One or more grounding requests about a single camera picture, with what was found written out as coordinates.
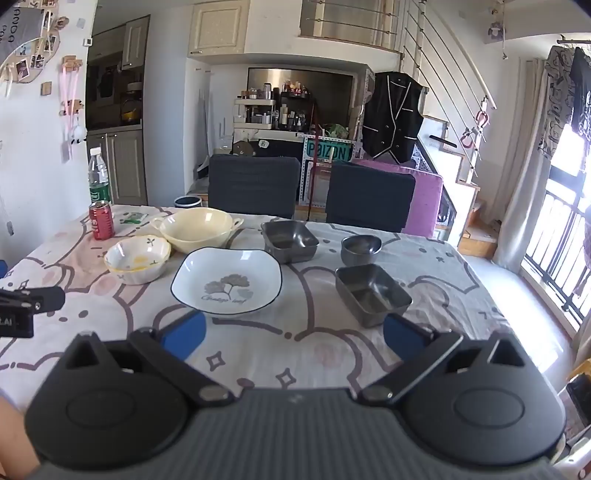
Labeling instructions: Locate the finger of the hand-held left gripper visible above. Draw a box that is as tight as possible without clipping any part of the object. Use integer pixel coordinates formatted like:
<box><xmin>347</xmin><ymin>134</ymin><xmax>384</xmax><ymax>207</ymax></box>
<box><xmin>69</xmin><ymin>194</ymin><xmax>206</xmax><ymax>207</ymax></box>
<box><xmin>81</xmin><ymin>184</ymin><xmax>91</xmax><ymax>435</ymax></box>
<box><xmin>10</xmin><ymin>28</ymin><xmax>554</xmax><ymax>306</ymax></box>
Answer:
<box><xmin>0</xmin><ymin>285</ymin><xmax>66</xmax><ymax>314</ymax></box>

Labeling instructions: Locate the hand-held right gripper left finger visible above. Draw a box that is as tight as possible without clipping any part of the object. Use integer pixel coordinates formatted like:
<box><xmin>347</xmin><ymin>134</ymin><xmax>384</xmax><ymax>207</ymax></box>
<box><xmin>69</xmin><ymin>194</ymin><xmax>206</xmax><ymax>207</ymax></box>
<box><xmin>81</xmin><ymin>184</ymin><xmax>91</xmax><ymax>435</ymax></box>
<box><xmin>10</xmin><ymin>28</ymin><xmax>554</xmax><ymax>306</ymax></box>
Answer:
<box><xmin>65</xmin><ymin>311</ymin><xmax>234</xmax><ymax>409</ymax></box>

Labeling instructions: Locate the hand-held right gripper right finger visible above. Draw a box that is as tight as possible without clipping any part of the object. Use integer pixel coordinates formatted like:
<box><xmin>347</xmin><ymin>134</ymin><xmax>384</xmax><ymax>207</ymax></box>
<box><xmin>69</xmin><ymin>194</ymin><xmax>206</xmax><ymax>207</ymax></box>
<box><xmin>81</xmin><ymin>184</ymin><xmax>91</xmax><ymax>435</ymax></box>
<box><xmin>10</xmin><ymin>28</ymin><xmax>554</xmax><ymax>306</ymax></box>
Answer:
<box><xmin>360</xmin><ymin>313</ymin><xmax>529</xmax><ymax>408</ymax></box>

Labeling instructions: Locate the square metal bowl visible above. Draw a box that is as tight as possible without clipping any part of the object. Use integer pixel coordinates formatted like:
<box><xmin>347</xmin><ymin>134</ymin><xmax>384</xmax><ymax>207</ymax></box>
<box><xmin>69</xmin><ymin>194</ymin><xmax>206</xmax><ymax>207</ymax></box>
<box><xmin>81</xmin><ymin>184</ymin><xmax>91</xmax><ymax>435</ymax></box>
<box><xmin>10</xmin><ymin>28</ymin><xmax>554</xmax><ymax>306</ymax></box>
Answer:
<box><xmin>261</xmin><ymin>220</ymin><xmax>320</xmax><ymax>265</ymax></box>
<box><xmin>335</xmin><ymin>264</ymin><xmax>413</xmax><ymax>329</ymax></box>

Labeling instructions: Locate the white leaf-print square plate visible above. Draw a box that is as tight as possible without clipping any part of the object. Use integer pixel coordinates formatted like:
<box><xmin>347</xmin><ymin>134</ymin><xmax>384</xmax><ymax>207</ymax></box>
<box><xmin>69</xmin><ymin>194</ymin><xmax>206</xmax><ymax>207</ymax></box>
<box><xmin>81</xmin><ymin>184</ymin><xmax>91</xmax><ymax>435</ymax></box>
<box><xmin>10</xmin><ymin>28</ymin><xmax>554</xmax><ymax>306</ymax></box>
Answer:
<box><xmin>171</xmin><ymin>247</ymin><xmax>283</xmax><ymax>318</ymax></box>

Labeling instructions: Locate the floral yellow-rimmed bowl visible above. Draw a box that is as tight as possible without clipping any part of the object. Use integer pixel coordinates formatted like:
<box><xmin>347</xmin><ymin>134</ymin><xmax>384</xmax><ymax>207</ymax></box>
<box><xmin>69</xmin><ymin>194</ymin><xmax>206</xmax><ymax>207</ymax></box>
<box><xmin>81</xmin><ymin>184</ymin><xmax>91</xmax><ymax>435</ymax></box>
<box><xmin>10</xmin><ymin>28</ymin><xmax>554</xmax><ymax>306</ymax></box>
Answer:
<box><xmin>103</xmin><ymin>235</ymin><xmax>172</xmax><ymax>285</ymax></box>

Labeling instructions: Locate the round metal bowl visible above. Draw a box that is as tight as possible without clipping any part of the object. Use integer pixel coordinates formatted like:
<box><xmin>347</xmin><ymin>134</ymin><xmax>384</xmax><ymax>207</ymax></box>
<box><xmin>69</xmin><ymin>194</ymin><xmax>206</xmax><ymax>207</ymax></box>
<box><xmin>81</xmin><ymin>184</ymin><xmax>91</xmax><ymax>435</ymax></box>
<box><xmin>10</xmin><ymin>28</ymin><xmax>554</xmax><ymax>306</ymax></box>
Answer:
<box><xmin>341</xmin><ymin>234</ymin><xmax>382</xmax><ymax>267</ymax></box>

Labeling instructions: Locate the cream two-handled bowl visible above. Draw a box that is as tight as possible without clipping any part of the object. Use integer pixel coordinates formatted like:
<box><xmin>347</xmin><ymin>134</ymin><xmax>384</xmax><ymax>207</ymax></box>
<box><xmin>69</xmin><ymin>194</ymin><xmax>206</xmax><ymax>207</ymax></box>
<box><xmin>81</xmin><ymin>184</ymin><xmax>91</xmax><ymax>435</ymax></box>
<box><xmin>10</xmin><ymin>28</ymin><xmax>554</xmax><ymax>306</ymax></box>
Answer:
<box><xmin>150</xmin><ymin>207</ymin><xmax>245</xmax><ymax>255</ymax></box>

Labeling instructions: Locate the person's left forearm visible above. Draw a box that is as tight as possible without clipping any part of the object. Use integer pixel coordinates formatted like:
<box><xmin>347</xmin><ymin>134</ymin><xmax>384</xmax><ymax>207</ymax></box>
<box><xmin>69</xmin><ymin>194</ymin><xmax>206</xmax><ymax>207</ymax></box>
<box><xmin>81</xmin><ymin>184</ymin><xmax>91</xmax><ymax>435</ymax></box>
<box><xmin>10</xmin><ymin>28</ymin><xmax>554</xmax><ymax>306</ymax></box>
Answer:
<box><xmin>0</xmin><ymin>396</ymin><xmax>41</xmax><ymax>474</ymax></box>

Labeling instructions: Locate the red drink can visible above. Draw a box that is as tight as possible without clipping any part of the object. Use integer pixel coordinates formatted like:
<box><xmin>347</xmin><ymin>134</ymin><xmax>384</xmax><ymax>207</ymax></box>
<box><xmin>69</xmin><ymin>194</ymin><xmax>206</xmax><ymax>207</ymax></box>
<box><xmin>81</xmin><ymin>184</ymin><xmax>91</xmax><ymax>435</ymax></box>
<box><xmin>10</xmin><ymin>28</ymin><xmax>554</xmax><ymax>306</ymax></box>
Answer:
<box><xmin>89</xmin><ymin>200</ymin><xmax>115</xmax><ymax>241</ymax></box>

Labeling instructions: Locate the bear-print tablecloth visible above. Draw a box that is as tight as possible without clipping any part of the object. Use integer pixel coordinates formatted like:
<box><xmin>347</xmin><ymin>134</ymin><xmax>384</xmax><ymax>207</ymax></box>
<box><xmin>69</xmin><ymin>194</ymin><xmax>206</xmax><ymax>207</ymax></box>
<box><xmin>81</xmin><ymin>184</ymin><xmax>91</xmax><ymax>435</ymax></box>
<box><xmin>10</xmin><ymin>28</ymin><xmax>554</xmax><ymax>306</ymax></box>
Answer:
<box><xmin>0</xmin><ymin>203</ymin><xmax>539</xmax><ymax>409</ymax></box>

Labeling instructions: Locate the clear green-label water bottle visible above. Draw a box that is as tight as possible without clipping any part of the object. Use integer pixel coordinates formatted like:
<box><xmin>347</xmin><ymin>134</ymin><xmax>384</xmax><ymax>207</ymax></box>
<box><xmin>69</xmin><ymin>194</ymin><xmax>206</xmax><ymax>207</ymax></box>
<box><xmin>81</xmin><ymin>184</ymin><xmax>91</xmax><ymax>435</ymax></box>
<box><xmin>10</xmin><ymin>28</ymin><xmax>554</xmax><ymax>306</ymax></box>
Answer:
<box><xmin>88</xmin><ymin>147</ymin><xmax>112</xmax><ymax>206</ymax></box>

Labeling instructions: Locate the purple cushion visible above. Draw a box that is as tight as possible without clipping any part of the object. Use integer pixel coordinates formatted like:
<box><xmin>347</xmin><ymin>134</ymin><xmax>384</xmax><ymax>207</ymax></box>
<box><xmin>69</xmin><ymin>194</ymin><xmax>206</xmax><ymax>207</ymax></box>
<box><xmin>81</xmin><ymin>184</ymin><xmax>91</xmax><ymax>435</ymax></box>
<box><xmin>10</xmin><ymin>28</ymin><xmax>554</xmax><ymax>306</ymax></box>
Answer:
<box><xmin>353</xmin><ymin>159</ymin><xmax>444</xmax><ymax>239</ymax></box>

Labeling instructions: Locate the dark grey chair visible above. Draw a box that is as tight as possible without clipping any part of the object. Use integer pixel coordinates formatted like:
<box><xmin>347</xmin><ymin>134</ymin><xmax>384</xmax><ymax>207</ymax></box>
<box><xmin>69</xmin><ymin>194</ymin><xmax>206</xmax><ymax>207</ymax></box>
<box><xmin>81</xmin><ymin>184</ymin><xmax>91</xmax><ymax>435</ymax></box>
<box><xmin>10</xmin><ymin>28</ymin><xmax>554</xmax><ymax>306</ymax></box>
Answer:
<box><xmin>325</xmin><ymin>164</ymin><xmax>417</xmax><ymax>234</ymax></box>
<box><xmin>208</xmin><ymin>154</ymin><xmax>301</xmax><ymax>219</ymax></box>

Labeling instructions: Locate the grey kitchen cabinet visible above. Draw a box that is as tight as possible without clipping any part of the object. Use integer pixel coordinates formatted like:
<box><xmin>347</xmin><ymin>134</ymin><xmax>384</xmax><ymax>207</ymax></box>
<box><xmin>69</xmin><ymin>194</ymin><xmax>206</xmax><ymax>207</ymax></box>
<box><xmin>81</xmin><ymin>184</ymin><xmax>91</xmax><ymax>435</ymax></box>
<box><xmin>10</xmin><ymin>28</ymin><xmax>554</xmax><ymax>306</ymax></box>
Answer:
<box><xmin>86</xmin><ymin>15</ymin><xmax>151</xmax><ymax>206</ymax></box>

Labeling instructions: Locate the balcony railing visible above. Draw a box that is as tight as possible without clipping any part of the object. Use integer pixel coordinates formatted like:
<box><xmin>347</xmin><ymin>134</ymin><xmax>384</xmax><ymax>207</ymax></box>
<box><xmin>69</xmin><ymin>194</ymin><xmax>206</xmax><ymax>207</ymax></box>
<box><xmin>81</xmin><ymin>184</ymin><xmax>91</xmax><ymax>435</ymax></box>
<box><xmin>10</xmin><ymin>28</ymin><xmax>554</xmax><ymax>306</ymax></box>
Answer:
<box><xmin>521</xmin><ymin>182</ymin><xmax>591</xmax><ymax>334</ymax></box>

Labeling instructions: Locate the beige curtain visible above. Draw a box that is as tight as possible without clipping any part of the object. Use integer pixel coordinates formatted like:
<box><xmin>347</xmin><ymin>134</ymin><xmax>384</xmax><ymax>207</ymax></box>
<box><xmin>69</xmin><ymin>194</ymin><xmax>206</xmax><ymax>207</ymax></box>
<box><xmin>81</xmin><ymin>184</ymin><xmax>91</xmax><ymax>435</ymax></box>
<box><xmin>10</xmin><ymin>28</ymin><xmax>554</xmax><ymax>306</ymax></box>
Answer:
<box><xmin>493</xmin><ymin>58</ymin><xmax>562</xmax><ymax>274</ymax></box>

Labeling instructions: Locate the teal sign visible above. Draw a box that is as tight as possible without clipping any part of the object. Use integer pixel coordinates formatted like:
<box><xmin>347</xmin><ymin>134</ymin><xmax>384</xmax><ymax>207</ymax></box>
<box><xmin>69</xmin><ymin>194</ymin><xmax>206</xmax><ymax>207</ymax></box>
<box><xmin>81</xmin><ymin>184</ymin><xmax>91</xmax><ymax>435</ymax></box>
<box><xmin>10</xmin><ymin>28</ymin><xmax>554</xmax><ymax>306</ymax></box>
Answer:
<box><xmin>302</xmin><ymin>138</ymin><xmax>354</xmax><ymax>164</ymax></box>

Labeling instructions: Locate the black sign board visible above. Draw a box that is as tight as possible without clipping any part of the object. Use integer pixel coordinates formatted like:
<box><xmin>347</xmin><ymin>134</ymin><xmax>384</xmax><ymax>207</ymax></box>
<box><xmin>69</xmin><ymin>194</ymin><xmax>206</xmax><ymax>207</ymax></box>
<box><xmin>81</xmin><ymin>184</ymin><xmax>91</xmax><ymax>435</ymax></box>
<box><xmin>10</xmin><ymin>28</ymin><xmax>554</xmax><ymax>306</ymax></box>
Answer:
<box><xmin>231</xmin><ymin>134</ymin><xmax>304</xmax><ymax>160</ymax></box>

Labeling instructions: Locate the black vest white trim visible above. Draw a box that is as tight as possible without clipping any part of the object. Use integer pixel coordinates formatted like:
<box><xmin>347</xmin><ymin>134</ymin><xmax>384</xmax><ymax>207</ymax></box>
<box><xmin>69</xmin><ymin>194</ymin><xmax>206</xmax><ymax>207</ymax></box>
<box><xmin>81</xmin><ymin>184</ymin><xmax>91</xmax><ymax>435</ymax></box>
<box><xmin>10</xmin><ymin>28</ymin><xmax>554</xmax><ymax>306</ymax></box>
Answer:
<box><xmin>361</xmin><ymin>71</ymin><xmax>425</xmax><ymax>164</ymax></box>

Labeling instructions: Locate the white rack with bottles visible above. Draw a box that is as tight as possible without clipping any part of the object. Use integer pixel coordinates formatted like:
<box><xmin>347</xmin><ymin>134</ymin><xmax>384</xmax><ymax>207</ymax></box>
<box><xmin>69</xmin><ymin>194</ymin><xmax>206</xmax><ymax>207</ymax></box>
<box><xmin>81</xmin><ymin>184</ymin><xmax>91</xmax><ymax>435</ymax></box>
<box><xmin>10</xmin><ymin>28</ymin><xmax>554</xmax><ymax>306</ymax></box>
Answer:
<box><xmin>233</xmin><ymin>80</ymin><xmax>320</xmax><ymax>133</ymax></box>

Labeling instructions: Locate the stair railing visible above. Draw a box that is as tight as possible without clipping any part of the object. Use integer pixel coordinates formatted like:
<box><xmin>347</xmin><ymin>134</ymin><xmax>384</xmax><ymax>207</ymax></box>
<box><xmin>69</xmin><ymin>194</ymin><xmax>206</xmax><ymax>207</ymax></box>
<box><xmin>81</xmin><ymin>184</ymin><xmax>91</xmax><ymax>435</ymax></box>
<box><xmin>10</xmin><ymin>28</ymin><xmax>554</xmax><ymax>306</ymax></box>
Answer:
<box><xmin>401</xmin><ymin>0</ymin><xmax>498</xmax><ymax>182</ymax></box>

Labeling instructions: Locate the patterned hanging cloth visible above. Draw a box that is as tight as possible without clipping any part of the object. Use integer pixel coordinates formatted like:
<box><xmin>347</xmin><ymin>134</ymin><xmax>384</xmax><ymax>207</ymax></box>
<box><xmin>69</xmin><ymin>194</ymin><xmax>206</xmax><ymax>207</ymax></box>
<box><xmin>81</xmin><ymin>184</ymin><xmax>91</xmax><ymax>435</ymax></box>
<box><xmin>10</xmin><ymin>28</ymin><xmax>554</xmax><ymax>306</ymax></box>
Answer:
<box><xmin>542</xmin><ymin>45</ymin><xmax>578</xmax><ymax>160</ymax></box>

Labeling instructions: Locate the black hanging shirt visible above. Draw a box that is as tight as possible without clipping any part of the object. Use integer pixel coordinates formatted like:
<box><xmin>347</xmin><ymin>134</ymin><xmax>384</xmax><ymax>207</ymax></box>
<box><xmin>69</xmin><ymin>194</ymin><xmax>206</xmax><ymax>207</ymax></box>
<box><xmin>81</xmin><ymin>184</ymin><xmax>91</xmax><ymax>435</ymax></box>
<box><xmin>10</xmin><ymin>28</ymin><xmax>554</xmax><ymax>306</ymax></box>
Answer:
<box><xmin>568</xmin><ymin>43</ymin><xmax>591</xmax><ymax>134</ymax></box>

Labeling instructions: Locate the cream upper cabinet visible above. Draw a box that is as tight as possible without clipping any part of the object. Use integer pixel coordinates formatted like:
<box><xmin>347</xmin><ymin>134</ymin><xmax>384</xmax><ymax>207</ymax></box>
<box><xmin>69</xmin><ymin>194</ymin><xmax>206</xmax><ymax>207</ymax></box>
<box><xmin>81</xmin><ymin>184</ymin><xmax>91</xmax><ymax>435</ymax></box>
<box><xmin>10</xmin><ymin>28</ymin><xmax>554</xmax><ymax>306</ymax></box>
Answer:
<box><xmin>187</xmin><ymin>0</ymin><xmax>246</xmax><ymax>59</ymax></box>

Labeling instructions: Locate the wall photo board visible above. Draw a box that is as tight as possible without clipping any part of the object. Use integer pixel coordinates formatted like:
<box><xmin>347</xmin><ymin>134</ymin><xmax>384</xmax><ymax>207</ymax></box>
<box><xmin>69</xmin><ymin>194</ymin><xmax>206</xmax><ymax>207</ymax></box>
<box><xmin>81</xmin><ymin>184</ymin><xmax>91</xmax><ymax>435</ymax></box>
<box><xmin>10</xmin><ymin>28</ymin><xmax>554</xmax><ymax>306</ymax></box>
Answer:
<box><xmin>0</xmin><ymin>0</ymin><xmax>71</xmax><ymax>86</ymax></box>

